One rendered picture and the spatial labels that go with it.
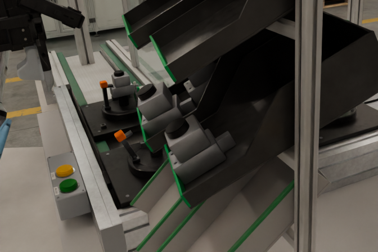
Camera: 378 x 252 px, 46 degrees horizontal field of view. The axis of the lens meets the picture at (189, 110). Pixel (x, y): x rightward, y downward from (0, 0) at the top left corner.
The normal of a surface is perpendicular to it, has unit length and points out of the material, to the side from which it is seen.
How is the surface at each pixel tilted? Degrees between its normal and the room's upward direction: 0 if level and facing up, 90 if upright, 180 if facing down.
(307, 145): 90
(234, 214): 45
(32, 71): 93
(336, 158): 90
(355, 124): 0
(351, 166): 90
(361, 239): 0
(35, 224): 0
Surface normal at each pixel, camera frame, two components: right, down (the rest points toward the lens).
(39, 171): -0.10, -0.90
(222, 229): -0.76, -0.52
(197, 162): 0.20, 0.40
